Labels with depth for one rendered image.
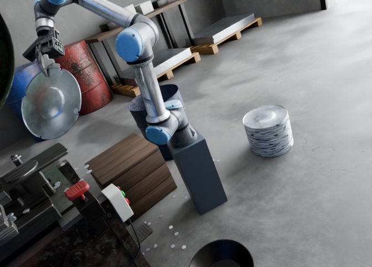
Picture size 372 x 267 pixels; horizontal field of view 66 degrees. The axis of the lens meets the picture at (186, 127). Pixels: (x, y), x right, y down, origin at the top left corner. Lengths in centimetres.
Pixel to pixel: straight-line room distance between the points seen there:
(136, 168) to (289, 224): 90
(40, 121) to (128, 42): 48
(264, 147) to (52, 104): 128
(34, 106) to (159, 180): 92
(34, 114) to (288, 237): 125
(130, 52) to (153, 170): 90
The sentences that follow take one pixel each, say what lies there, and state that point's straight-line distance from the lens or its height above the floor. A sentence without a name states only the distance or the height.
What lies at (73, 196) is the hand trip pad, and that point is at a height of 76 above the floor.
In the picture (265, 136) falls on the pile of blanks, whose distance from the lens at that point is 188.
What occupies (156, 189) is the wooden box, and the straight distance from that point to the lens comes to 190.
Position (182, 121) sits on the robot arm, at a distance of 145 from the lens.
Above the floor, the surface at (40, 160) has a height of 78.
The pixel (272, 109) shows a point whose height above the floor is 23.
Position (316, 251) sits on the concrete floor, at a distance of 148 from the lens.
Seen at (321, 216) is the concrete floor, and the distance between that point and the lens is 160.
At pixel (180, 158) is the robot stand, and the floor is 41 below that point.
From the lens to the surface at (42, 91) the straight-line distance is 131.
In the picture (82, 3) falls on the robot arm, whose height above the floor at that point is 123.
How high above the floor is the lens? 121
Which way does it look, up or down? 27 degrees down
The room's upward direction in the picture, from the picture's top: 22 degrees counter-clockwise
